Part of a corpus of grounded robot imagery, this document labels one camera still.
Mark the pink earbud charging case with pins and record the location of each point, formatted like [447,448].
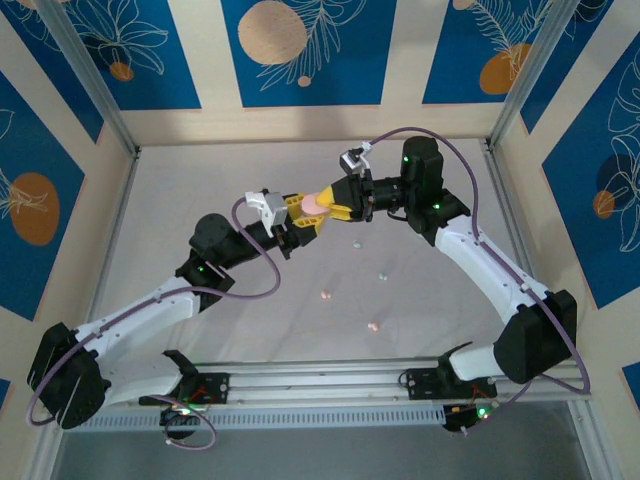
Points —
[312,206]

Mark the pink earbud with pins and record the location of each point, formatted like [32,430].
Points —
[326,295]
[373,327]

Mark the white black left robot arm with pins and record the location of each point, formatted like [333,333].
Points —
[140,315]

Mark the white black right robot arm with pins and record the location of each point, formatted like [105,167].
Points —
[475,260]

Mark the aluminium side rail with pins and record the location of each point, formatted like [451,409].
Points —
[116,225]
[510,210]

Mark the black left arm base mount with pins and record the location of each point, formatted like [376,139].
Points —
[220,387]

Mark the aluminium frame post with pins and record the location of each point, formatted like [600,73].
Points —
[533,70]
[89,70]

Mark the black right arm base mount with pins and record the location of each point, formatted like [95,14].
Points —
[420,382]

